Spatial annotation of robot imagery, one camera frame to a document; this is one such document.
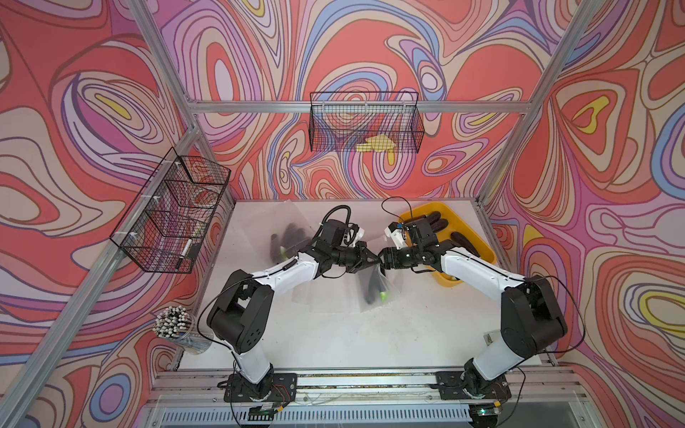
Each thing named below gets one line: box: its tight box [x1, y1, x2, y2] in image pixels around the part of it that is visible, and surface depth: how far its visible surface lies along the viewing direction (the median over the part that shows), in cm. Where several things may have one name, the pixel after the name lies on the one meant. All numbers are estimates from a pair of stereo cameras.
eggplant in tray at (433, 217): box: [425, 210, 441, 226], surface depth 113 cm
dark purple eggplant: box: [270, 233, 281, 264], surface depth 105 cm
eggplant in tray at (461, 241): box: [450, 231, 480, 258], surface depth 103 cm
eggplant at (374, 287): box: [364, 267, 383, 305], surface depth 87 cm
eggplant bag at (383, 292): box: [379, 283, 388, 304], surface depth 84 cm
